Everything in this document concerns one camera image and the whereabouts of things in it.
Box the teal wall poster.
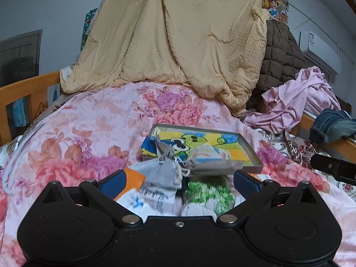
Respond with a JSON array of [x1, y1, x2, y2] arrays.
[[80, 8, 98, 51]]

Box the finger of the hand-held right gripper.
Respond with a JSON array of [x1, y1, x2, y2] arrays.
[[311, 154, 356, 185]]

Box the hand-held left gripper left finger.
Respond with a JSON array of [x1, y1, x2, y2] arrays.
[[41, 170, 143, 228]]

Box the white patterned cloth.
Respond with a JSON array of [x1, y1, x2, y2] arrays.
[[60, 65, 74, 90]]

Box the grey shallow tray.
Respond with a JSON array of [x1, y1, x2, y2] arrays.
[[147, 124, 264, 174]]

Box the yellow dotted quilt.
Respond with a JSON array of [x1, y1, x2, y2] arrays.
[[61, 0, 269, 118]]

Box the white air conditioner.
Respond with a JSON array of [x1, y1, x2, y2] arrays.
[[299, 30, 342, 74]]

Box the brown quilted blanket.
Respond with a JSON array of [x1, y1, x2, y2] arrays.
[[245, 19, 310, 109]]

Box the pink floral bedsheet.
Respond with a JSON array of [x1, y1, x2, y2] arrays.
[[0, 81, 356, 267]]

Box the grey face mask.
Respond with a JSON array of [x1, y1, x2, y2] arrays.
[[142, 156, 184, 193]]

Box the beige grey sock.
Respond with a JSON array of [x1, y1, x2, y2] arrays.
[[185, 146, 244, 176]]

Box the colourful cartoon towel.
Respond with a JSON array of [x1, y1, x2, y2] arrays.
[[140, 128, 252, 167]]

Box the green floral cloth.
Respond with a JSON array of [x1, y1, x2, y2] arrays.
[[181, 176, 237, 216]]

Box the pink crumpled cloth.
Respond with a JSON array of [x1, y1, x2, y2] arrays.
[[244, 66, 341, 134]]

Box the colourful wall posters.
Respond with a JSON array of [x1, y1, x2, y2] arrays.
[[261, 0, 290, 24]]

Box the orange and white packet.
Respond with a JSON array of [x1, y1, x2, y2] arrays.
[[114, 168, 176, 220]]

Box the small grey cloth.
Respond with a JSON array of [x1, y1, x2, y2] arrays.
[[154, 139, 176, 160]]

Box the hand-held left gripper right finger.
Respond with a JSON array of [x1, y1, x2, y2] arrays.
[[216, 170, 319, 228]]

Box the blue jeans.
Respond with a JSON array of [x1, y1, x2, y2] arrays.
[[309, 109, 356, 144]]

